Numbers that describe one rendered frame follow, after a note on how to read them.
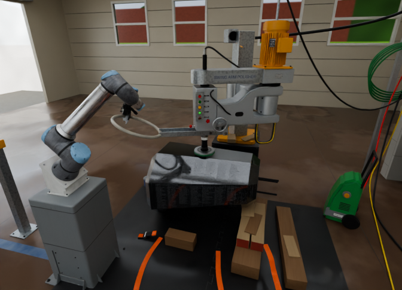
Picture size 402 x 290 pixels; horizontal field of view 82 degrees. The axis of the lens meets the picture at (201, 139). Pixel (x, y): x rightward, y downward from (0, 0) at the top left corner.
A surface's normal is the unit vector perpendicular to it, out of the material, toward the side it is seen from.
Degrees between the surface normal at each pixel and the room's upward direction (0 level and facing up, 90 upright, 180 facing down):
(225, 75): 90
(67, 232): 90
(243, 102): 90
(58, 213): 90
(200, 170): 45
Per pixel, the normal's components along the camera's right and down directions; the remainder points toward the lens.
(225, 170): -0.17, -0.39
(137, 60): -0.24, 0.37
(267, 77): 0.18, 0.37
